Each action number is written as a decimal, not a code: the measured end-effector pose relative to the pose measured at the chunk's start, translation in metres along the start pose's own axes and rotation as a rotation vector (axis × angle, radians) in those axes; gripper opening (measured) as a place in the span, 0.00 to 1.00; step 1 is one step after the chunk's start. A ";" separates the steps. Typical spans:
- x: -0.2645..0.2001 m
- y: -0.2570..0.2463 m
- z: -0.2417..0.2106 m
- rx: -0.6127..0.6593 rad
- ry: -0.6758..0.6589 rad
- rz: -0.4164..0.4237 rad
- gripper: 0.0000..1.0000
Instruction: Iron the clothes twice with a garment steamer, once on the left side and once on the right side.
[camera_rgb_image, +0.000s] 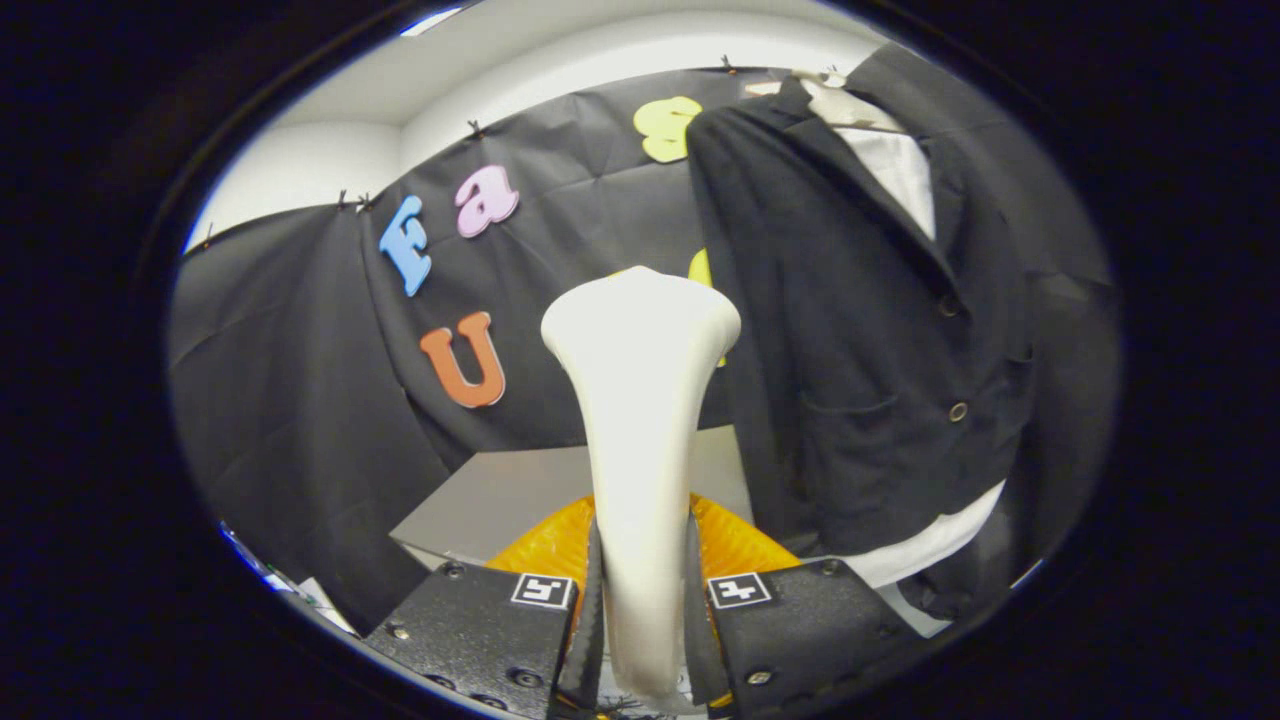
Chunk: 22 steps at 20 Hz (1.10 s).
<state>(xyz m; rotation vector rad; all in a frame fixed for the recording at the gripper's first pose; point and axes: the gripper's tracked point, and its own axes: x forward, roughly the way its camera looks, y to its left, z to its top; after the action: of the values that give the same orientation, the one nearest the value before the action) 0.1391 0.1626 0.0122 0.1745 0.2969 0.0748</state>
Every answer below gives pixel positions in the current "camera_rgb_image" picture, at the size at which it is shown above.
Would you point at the ceiling light panel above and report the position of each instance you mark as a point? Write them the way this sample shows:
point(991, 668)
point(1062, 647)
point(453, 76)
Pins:
point(430, 20)

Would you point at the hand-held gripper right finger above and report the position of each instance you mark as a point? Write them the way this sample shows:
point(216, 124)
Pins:
point(800, 630)

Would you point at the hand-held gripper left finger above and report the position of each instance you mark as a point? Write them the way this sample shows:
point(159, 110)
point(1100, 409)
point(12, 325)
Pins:
point(480, 630)

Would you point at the grey cabinet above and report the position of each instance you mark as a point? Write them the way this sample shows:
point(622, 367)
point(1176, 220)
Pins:
point(500, 490)

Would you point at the white clothes hanger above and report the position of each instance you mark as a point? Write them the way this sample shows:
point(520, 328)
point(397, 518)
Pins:
point(840, 105)

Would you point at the black jacket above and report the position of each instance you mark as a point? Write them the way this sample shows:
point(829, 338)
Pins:
point(850, 300)

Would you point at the black backdrop cloth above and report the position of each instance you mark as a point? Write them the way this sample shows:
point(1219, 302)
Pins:
point(300, 350)

